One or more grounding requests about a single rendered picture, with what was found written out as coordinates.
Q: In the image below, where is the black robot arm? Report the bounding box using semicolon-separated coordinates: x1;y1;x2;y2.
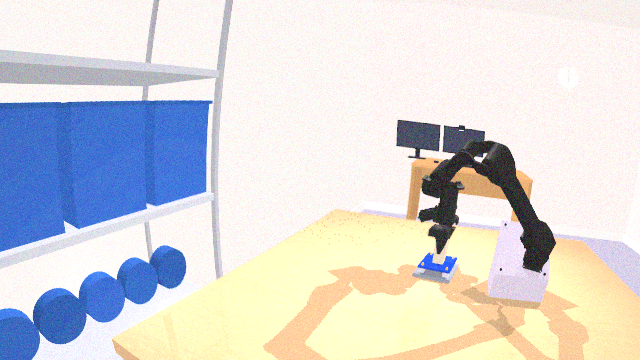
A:
421;139;556;273

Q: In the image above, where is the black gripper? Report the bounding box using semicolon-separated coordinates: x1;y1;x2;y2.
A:
427;201;459;254

